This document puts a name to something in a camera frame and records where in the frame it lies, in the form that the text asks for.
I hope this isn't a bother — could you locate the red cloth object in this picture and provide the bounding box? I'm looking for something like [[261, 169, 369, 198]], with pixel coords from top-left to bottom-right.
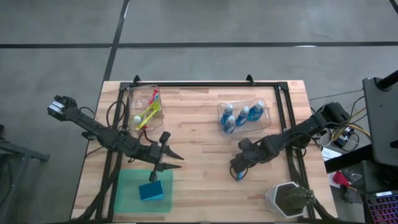
[[331, 170, 351, 187]]

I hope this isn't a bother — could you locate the black floor stand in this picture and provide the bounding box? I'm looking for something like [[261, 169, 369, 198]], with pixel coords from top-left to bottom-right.
[[0, 124, 51, 224]]

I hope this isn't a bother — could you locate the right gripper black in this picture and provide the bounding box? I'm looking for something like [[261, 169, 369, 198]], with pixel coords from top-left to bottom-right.
[[229, 138, 269, 175]]

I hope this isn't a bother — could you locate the green cutting mat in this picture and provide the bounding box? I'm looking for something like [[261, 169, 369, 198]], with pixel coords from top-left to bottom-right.
[[113, 169, 174, 214]]

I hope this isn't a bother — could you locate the white geometric plant pot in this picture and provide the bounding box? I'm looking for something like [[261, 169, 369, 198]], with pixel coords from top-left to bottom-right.
[[265, 181, 312, 218]]

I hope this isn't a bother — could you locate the small electronics box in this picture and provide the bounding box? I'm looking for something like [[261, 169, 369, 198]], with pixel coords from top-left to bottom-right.
[[331, 126, 357, 150]]

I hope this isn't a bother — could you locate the blue dish soap bottle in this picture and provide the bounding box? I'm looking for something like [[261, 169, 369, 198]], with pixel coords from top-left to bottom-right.
[[235, 105, 251, 127], [248, 99, 265, 121], [220, 103, 234, 123], [224, 115, 236, 134]]

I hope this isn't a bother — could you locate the white paper sheet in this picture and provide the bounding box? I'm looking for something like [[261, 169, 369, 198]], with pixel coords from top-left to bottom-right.
[[321, 146, 343, 162]]

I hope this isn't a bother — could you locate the small yellow-green dish brush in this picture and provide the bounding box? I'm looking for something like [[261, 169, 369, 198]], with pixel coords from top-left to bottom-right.
[[136, 108, 162, 131]]

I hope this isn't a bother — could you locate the clear plastic bin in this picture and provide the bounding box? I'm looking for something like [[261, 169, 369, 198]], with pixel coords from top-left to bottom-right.
[[127, 83, 165, 132], [216, 98, 272, 134]]

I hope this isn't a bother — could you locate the black metal table frame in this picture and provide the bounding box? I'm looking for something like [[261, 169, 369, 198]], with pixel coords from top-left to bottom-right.
[[73, 74, 336, 224]]

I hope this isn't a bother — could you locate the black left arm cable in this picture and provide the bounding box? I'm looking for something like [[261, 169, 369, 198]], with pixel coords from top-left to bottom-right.
[[106, 100, 127, 132]]

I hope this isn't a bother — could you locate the green cactus plant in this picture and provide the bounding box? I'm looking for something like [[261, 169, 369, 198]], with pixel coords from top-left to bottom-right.
[[281, 185, 317, 211]]

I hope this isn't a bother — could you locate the backlit laptop keyboard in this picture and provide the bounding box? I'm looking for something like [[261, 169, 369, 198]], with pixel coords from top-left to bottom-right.
[[366, 191, 398, 224]]

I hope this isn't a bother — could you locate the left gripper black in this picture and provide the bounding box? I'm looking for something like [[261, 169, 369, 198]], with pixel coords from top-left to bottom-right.
[[146, 131, 185, 183]]

